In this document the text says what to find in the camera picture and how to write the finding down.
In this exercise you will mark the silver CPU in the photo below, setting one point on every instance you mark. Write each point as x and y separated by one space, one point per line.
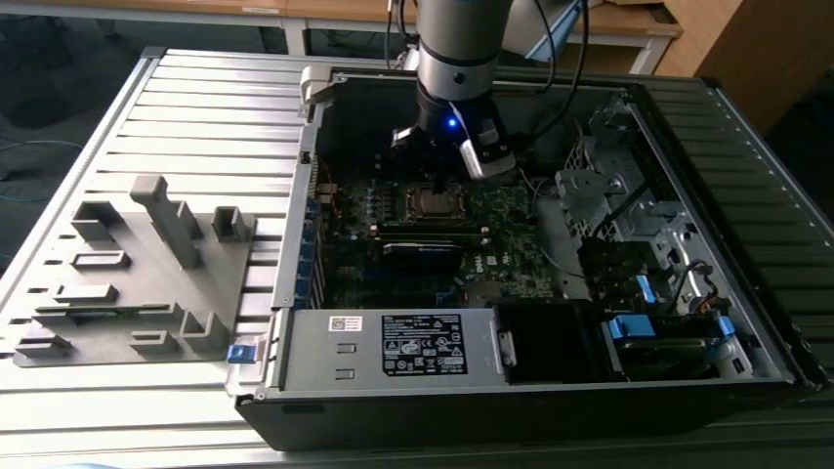
438 202

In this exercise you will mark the CPU socket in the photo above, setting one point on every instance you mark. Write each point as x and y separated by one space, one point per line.
407 205

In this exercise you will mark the silver metal drive cage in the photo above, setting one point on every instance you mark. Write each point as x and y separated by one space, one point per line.
586 183

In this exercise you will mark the green motherboard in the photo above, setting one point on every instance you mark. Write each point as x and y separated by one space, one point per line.
515 244

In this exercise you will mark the black graphics card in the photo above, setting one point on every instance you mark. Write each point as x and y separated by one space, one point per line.
423 261

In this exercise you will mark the blue plastic clip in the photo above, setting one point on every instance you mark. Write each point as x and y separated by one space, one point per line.
724 326
644 289

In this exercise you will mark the black plastic air shroud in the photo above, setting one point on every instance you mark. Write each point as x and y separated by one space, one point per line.
547 342

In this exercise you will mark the grey power supply unit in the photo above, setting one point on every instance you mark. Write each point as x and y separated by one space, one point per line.
312 352

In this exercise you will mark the hard disk blue carrier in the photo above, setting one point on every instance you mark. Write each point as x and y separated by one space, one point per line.
628 326

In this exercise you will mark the grey parts rack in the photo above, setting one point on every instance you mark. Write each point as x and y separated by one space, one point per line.
163 293

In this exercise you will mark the wooden cabinet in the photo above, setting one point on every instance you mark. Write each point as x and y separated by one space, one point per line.
768 49

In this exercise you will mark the blue case latch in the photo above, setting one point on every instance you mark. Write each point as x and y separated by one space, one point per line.
240 354

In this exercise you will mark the black PC case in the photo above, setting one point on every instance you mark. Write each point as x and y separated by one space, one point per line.
456 420

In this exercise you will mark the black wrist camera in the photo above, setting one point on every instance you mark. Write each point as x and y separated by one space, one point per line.
403 137

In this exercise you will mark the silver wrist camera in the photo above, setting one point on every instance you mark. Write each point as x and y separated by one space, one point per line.
484 156

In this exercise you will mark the wooden desk white frame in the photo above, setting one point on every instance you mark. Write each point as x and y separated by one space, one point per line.
626 27

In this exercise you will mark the black disk bay bracket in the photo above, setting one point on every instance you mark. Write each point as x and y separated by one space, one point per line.
612 261

